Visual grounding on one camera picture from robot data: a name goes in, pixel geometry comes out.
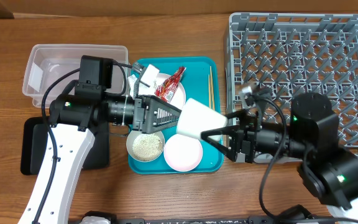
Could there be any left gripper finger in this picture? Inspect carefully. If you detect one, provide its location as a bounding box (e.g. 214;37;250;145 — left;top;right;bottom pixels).
154;96;181;117
154;116;179;132

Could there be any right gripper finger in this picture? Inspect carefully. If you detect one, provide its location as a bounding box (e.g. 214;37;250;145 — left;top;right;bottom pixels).
201;129;237;161
225;109;254;124

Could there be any white paper cup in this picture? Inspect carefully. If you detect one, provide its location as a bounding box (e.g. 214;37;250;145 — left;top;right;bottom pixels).
177;98;228;140

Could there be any red snack wrapper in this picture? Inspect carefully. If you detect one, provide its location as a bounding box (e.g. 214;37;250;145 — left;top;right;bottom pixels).
154;66;186;103

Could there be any white rice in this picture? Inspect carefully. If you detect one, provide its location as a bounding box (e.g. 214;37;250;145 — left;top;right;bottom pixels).
132;134;162;162

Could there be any grey bowl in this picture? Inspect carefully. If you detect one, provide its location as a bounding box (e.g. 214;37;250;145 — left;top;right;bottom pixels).
126;131;165;162

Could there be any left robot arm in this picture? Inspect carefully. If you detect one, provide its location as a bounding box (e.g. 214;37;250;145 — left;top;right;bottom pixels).
19;55;181;223

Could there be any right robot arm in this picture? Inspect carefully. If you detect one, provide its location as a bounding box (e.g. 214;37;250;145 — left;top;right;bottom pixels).
201;93;358;223

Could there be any white round plate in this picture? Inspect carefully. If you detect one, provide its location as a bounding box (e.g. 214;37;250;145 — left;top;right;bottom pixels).
138;73;186;109

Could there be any white pink bowl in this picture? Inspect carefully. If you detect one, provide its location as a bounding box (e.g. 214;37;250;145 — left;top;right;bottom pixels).
163;134;203;172

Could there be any crumpled white napkin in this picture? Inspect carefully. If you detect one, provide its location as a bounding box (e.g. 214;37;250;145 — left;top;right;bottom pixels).
127;75;138;97

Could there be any left wooden chopstick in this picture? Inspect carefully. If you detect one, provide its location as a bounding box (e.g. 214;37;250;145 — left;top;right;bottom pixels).
208;74;212;109

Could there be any wooden chopstick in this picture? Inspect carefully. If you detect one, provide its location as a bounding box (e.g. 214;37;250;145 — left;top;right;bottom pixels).
209;67;215;110
208;74;212;109

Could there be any right wooden chopstick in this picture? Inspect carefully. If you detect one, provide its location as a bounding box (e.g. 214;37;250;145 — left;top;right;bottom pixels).
209;67;215;110

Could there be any teal plastic tray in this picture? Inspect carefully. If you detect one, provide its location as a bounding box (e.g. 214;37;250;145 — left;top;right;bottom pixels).
128;56;224;175

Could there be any grey dish rack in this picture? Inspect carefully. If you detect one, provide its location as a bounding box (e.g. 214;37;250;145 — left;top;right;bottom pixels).
224;12;358;157

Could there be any clear plastic bin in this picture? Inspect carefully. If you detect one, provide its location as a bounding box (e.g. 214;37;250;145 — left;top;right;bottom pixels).
22;44;129;108

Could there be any black tray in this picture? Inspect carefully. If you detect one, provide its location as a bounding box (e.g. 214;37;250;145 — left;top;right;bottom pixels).
21;117;109;175

